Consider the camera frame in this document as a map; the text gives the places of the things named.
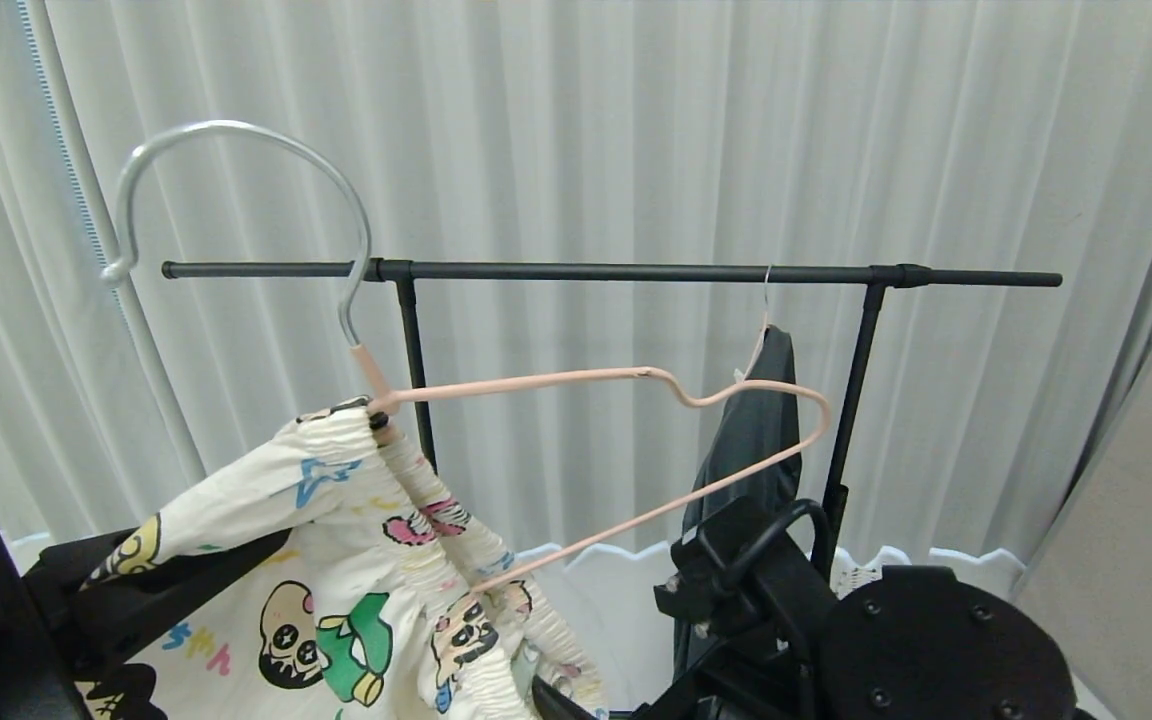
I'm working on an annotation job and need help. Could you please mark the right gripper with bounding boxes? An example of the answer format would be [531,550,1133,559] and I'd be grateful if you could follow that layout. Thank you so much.
[626,640,817,720]

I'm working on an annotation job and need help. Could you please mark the cream printed garment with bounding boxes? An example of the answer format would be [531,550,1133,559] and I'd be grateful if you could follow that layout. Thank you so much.
[76,398,609,720]

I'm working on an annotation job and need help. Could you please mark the dark grey garment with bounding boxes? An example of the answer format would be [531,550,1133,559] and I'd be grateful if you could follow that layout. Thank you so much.
[671,325,805,681]

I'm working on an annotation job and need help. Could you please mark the pink clothes hanger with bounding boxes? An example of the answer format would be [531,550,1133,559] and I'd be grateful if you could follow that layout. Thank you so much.
[733,265,775,383]
[101,120,834,601]

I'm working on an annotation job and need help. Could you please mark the white laundry basket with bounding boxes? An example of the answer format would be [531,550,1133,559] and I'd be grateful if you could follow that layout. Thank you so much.
[831,553,884,601]

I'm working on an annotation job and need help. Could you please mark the black clothes rack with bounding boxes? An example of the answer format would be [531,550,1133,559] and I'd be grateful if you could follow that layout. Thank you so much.
[161,258,1064,586]

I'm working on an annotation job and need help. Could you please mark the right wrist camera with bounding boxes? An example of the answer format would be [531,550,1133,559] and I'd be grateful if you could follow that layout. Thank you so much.
[654,497,837,661]

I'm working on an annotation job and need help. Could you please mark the black cable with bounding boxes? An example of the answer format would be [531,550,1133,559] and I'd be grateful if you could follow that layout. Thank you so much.
[726,497,834,601]

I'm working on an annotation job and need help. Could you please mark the white bead chain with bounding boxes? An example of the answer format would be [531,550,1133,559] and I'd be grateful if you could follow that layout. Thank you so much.
[16,0,132,321]

